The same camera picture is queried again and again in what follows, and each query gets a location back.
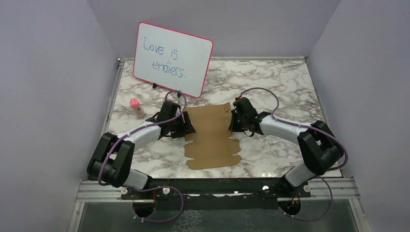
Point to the pink capped small bottle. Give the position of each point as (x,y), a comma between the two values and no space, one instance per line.
(136,106)

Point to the pink framed whiteboard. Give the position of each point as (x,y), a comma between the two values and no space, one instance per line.
(172,59)

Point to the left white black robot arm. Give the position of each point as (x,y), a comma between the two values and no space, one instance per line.
(112,158)

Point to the brown cardboard box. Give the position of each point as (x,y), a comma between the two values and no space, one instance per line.
(211,146)

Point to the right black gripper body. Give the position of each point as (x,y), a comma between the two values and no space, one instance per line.
(237,123)

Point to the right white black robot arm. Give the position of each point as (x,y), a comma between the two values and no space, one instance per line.
(318,146)

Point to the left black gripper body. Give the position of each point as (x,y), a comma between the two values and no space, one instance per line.
(177,127)

